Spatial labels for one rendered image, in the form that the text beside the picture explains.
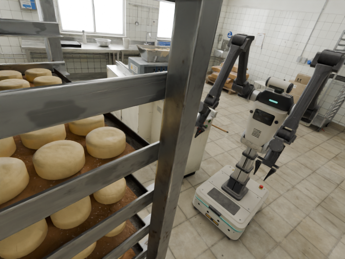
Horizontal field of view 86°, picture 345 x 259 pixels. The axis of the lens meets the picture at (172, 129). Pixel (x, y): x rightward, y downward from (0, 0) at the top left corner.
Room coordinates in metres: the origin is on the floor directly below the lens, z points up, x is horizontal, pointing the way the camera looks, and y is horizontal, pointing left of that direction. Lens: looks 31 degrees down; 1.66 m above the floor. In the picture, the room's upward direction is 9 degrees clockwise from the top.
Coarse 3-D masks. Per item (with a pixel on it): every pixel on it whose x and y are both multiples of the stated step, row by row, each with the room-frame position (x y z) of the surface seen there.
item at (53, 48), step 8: (40, 0) 0.47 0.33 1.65; (48, 0) 0.49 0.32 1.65; (40, 8) 0.47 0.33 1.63; (48, 8) 0.48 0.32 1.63; (40, 16) 0.48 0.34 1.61; (48, 16) 0.48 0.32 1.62; (48, 40) 0.47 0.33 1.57; (56, 40) 0.49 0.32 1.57; (48, 48) 0.47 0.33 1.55; (56, 48) 0.48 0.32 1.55; (48, 56) 0.48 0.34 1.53; (56, 56) 0.48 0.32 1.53
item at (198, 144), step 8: (160, 104) 1.94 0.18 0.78; (152, 112) 2.08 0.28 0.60; (160, 112) 1.93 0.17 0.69; (152, 120) 2.06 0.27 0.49; (160, 120) 1.91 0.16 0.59; (152, 128) 2.05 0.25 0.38; (160, 128) 1.90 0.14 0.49; (152, 136) 2.03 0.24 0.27; (200, 136) 1.66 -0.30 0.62; (192, 144) 1.60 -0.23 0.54; (200, 144) 1.68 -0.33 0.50; (192, 152) 1.62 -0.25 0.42; (200, 152) 1.69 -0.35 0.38; (192, 160) 1.64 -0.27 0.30; (200, 160) 1.72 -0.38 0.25; (192, 168) 1.65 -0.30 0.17; (184, 176) 1.64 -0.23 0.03
